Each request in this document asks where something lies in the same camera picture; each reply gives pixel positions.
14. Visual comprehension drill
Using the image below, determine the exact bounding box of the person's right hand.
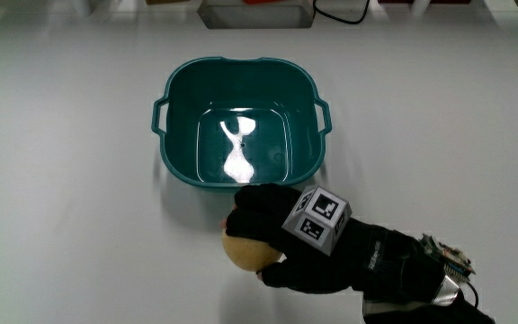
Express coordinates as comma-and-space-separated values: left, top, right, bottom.
220, 183, 477, 307

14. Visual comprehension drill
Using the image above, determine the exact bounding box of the yellow pear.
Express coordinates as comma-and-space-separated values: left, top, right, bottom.
221, 228, 284, 273

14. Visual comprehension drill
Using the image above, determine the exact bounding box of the person's right forearm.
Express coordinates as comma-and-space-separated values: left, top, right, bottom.
362, 282, 496, 324

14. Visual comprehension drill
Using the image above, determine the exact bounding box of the white desk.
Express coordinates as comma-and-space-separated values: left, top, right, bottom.
0, 0, 518, 324

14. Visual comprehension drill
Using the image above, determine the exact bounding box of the teal plastic basin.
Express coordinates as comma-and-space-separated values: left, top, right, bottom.
151, 56, 333, 190

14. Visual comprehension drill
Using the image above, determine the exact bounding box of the black cable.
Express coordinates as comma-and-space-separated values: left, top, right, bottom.
312, 0, 371, 26

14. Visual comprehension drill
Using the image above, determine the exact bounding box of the white post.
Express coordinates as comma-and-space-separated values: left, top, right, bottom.
410, 0, 433, 17

